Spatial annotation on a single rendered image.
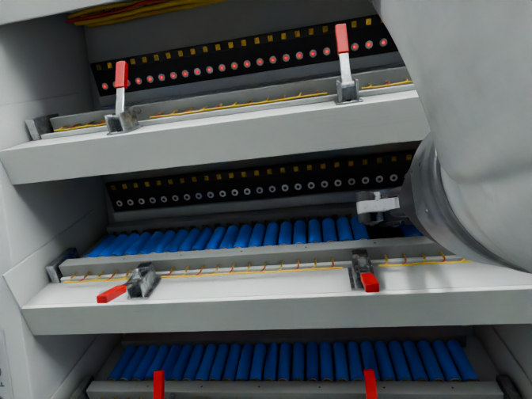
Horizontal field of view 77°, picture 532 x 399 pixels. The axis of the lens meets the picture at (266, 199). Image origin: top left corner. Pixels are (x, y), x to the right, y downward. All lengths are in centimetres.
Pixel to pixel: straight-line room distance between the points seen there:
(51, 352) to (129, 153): 31
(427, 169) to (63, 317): 45
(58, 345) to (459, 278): 53
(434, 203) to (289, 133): 22
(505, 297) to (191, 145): 36
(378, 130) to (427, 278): 17
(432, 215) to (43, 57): 57
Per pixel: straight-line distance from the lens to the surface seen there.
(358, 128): 37
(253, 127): 37
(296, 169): 51
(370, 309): 39
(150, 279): 45
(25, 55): 61
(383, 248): 42
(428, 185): 18
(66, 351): 61
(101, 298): 39
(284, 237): 45
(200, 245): 48
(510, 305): 43
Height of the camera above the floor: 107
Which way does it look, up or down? 3 degrees down
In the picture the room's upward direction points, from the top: 6 degrees counter-clockwise
